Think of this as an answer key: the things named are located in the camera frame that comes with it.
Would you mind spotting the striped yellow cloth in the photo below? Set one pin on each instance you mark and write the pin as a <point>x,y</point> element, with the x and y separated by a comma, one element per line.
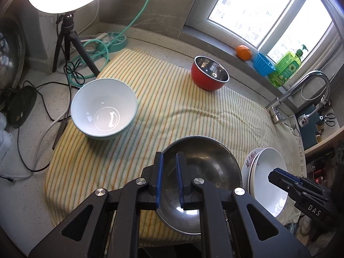
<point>166,107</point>

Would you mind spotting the floral deep plate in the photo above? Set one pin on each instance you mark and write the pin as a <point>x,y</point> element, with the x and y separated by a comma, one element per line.
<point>247,162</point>

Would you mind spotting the green dish soap bottle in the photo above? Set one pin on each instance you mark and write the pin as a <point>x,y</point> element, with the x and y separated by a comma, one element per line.
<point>287,67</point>

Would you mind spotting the red steel-lined bowl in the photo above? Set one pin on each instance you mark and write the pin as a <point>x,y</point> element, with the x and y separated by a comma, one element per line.
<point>207,82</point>

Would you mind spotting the light blue ceramic bowl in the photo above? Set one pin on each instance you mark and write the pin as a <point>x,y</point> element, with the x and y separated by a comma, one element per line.
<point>103,108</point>

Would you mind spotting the stainless steel bowl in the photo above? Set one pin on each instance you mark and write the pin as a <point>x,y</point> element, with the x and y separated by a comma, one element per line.
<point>209,166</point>

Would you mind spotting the scissors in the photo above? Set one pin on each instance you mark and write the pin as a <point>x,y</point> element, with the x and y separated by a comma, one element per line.
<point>325,118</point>

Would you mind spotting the person's right hand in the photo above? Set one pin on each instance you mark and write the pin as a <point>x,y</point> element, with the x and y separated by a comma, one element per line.
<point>307,227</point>

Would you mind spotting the white power strip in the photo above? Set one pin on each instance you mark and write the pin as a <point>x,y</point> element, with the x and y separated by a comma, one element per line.
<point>99,36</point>

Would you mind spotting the blue fluted cup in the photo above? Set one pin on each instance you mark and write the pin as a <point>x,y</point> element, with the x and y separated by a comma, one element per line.
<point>263,64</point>

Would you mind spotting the steel pot lid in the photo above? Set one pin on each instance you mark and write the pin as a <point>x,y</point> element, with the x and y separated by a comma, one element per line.
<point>8,59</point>

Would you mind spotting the dark teal container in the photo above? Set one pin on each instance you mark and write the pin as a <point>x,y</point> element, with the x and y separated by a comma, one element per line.
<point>309,134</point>

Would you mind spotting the window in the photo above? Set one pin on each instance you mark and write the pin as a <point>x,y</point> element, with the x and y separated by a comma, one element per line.
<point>255,5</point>

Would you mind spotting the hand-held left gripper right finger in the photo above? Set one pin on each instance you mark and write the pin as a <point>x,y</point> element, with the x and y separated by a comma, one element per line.
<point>179,182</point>

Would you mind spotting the black tripod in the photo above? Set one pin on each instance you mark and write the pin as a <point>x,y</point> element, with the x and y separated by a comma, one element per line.
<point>67,24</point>

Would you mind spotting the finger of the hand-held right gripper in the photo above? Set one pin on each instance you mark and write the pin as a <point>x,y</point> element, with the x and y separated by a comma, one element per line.
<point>285,178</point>

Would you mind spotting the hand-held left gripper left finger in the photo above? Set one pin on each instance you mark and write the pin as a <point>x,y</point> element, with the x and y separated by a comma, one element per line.
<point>160,182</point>

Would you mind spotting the orange fruit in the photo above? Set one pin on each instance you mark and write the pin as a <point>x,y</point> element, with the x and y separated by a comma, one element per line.
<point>244,53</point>

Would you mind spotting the chrome kitchen faucet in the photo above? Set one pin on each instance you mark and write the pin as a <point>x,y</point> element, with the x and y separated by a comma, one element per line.
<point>276,114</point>

